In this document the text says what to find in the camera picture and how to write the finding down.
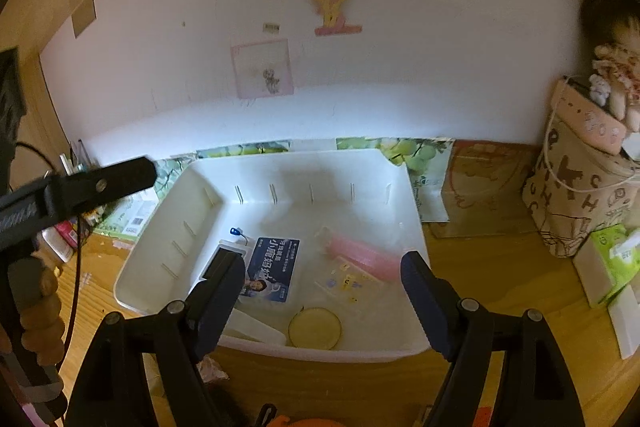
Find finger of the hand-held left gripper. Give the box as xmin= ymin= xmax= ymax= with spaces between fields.
xmin=44 ymin=156 xmax=158 ymax=229

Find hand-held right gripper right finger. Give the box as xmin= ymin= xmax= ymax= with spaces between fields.
xmin=400 ymin=251 xmax=586 ymax=427

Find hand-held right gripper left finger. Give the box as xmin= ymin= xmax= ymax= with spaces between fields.
xmin=65 ymin=247 xmax=247 ymax=427

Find white screen electronic device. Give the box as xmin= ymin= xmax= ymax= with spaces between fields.
xmin=199 ymin=238 xmax=252 ymax=284

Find blue printed card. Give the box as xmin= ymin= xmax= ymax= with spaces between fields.
xmin=240 ymin=236 xmax=301 ymax=304

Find clear plastic packet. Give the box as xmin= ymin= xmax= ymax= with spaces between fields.
xmin=314 ymin=257 xmax=387 ymax=309

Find pink round packet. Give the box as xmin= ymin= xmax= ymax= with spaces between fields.
xmin=197 ymin=354 xmax=229 ymax=384

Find pale yellow round disc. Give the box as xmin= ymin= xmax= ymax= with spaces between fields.
xmin=287 ymin=305 xmax=344 ymax=352

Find white plastic bin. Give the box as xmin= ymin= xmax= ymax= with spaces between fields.
xmin=114 ymin=150 xmax=432 ymax=363

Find orange round container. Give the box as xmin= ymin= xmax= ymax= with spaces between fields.
xmin=272 ymin=414 xmax=347 ymax=427

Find person's left hand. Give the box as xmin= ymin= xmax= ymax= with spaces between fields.
xmin=21 ymin=263 xmax=67 ymax=374

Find white tubes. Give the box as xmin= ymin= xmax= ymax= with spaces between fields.
xmin=59 ymin=139 xmax=97 ymax=174

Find brown paper sheet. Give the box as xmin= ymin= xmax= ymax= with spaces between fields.
xmin=422 ymin=141 xmax=542 ymax=239

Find green grape print mat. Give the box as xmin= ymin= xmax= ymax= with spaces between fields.
xmin=95 ymin=137 xmax=456 ymax=238

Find letter print fabric bag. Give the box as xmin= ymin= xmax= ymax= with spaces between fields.
xmin=522 ymin=106 xmax=640 ymax=259

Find green tissue box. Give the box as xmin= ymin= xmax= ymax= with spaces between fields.
xmin=572 ymin=224 xmax=640 ymax=309

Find white rectangular box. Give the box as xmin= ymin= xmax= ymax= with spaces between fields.
xmin=609 ymin=286 xmax=640 ymax=361

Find brown hair rag doll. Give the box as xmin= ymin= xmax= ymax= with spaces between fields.
xmin=579 ymin=0 xmax=640 ymax=134

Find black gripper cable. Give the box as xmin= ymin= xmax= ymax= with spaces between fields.
xmin=14 ymin=141 xmax=87 ymax=375

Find pink square wall sticker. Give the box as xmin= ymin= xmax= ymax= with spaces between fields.
xmin=230 ymin=39 xmax=295 ymax=100

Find yellow pony wall sticker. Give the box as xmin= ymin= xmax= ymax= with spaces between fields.
xmin=309 ymin=0 xmax=364 ymax=37

